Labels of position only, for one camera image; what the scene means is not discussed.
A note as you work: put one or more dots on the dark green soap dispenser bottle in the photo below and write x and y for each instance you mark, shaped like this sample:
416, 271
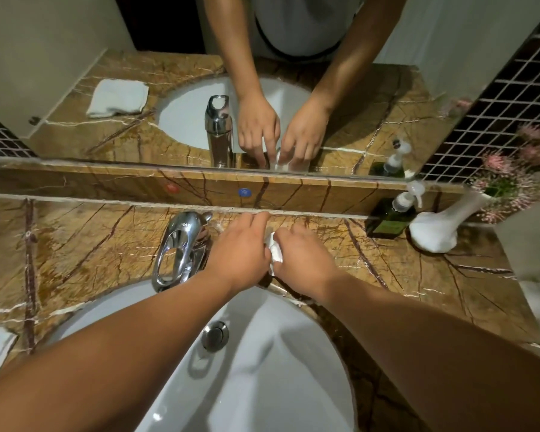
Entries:
390, 216

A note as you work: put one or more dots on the chrome faucet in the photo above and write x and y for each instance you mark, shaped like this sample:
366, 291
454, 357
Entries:
180, 247

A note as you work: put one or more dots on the red round marker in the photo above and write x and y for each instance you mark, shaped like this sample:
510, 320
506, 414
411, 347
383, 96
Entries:
172, 188

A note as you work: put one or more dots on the person's left forearm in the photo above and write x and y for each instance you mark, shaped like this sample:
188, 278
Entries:
117, 355

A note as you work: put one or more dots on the person's right hand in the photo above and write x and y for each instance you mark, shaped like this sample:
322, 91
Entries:
306, 265

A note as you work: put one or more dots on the clear plastic container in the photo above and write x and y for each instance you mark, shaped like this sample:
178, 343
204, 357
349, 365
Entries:
533, 251

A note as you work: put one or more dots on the chrome drain stopper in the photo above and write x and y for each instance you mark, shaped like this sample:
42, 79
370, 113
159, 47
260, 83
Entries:
215, 336

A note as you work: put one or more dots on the white sink basin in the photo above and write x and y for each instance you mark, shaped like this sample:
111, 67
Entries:
270, 382

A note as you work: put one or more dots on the blue round marker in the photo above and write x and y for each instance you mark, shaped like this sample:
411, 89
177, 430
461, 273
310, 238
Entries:
244, 192

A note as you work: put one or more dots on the wall mirror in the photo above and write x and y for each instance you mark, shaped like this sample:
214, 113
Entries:
162, 53

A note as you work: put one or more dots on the person's left fingers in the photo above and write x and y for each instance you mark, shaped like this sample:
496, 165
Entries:
252, 222

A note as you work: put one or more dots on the person's right fingers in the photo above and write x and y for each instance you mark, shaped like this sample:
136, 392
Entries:
292, 233

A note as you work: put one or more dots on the person's right forearm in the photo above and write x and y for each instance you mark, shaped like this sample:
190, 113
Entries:
432, 355

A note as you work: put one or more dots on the pink flower bunch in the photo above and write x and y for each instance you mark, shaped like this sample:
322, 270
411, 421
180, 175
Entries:
517, 175

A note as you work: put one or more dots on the white ceramic vase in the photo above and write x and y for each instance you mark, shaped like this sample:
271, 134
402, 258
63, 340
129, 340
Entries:
434, 231

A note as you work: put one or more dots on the person's left hand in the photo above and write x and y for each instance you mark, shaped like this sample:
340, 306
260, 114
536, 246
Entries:
238, 256

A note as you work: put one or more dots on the white tissue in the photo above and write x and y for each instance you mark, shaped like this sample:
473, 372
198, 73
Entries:
275, 254

